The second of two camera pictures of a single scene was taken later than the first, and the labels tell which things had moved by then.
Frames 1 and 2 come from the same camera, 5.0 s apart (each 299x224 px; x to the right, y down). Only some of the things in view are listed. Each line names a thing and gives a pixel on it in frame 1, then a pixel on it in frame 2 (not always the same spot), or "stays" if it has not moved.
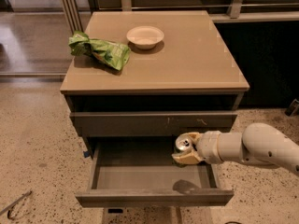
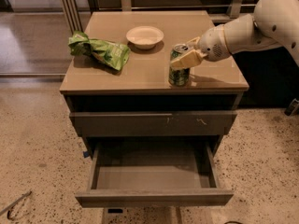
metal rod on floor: (11, 206) stays
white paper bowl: (145, 37) stays
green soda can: (183, 143) to (178, 77)
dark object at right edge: (293, 108) stays
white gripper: (207, 147) to (212, 45)
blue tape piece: (86, 153) stays
